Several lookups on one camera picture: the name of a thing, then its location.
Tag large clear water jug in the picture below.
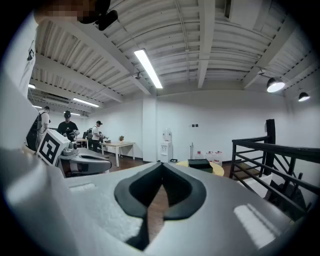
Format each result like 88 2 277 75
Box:
162 127 173 142

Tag wooden table white legs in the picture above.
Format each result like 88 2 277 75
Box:
100 141 136 168

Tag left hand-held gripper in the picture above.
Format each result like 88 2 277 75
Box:
36 129 113 178

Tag black square post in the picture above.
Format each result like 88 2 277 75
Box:
264 118 277 176

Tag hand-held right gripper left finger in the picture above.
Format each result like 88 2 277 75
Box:
63 161 164 256

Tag white water dispenser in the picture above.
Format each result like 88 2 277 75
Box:
159 140 174 164

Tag black metal railing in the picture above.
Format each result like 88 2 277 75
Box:
229 136 320 221

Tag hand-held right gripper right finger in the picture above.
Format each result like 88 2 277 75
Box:
145 161 300 256

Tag black head-worn camera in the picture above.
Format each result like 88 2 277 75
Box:
79 0 119 32

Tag person's white shirt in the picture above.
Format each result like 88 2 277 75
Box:
0 13 39 151

